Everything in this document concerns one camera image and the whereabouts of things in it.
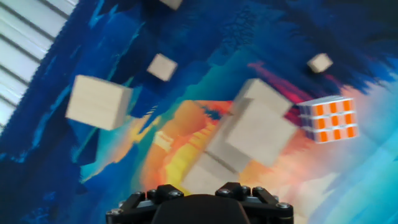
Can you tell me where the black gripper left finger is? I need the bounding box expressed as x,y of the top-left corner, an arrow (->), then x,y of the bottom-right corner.
105,184 -> 185,224

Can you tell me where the small wooden cube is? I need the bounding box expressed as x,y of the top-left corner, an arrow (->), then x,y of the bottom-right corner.
146,52 -> 178,82
307,52 -> 334,74

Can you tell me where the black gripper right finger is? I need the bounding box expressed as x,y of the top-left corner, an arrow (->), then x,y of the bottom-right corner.
215,182 -> 294,224

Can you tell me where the colourful forest print cloth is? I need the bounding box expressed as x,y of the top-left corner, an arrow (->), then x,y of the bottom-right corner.
0,0 -> 398,224

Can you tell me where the Rubik's cube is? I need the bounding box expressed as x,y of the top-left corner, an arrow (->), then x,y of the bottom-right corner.
297,95 -> 360,144

